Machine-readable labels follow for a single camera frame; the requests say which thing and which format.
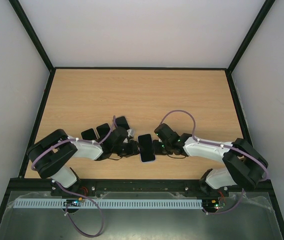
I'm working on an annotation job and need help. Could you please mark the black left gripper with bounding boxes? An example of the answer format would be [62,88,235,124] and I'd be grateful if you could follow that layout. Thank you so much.
[112,140,145,158]

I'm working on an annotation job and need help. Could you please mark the black phone blue edge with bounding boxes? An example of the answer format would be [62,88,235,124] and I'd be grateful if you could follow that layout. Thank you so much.
[137,133,156,163]

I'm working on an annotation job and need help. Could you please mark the lilac phone case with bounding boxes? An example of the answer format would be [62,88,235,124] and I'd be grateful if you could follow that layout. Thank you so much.
[137,133,157,164]

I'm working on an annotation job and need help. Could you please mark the clear magsafe phone case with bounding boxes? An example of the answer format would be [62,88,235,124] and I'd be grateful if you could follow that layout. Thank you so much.
[112,115,131,131]

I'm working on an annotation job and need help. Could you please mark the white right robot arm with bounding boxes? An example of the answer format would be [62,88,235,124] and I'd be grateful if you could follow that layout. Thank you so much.
[154,123,269,196]

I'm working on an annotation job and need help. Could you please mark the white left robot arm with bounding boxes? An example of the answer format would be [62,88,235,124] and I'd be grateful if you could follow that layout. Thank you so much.
[26,123,142,188]

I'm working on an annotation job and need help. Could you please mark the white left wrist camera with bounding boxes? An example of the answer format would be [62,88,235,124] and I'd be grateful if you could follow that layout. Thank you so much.
[127,129,135,139]

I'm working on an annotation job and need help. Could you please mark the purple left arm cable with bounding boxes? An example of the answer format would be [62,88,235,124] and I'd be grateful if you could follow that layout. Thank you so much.
[30,115,119,171]

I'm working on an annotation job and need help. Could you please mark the light blue cable duct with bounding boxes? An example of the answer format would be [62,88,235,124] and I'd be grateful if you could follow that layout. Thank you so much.
[13,198,203,210]

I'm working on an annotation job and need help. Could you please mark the black enclosure frame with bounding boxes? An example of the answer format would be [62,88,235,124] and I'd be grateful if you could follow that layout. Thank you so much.
[0,0,284,240]

